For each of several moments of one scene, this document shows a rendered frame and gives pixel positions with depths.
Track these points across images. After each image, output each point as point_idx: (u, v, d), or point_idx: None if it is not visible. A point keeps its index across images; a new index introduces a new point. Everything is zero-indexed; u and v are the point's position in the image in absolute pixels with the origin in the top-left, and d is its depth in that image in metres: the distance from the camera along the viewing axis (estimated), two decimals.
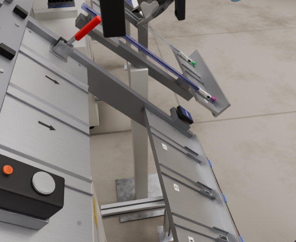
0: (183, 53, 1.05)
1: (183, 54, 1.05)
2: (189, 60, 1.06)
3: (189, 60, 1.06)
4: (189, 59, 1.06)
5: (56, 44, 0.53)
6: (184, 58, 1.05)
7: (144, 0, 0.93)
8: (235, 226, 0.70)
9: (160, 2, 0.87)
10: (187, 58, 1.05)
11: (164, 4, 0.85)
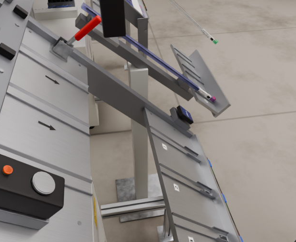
0: (206, 30, 1.00)
1: (206, 31, 1.00)
2: (211, 39, 1.01)
3: (212, 39, 1.01)
4: (212, 37, 1.01)
5: (56, 44, 0.53)
6: (207, 36, 1.00)
7: None
8: (235, 226, 0.70)
9: None
10: (210, 36, 1.01)
11: None
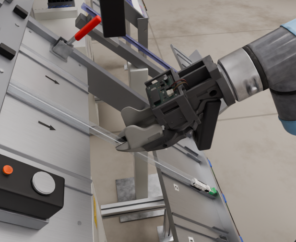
0: (198, 181, 0.63)
1: (198, 182, 0.63)
2: (206, 190, 0.65)
3: (207, 190, 0.65)
4: (207, 188, 0.65)
5: (56, 44, 0.53)
6: (200, 188, 0.64)
7: (137, 120, 0.49)
8: (235, 226, 0.70)
9: (171, 129, 0.45)
10: (205, 188, 0.64)
11: (170, 139, 0.44)
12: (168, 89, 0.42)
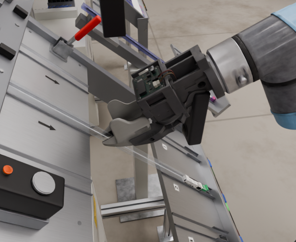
0: (189, 178, 0.62)
1: (190, 179, 0.62)
2: (198, 187, 0.63)
3: (198, 187, 0.63)
4: (199, 186, 0.63)
5: (56, 44, 0.53)
6: (191, 185, 0.62)
7: (125, 114, 0.48)
8: (235, 226, 0.70)
9: (158, 122, 0.43)
10: (196, 185, 0.62)
11: (157, 133, 0.42)
12: (155, 80, 0.40)
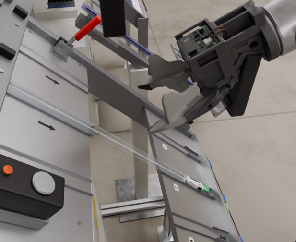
0: (190, 178, 0.62)
1: (191, 179, 0.62)
2: (199, 188, 0.64)
3: (199, 188, 0.64)
4: (200, 186, 0.63)
5: (56, 44, 0.53)
6: (192, 186, 0.62)
7: (164, 71, 0.46)
8: (235, 226, 0.70)
9: (204, 87, 0.40)
10: (197, 186, 0.63)
11: (214, 96, 0.38)
12: (205, 38, 0.37)
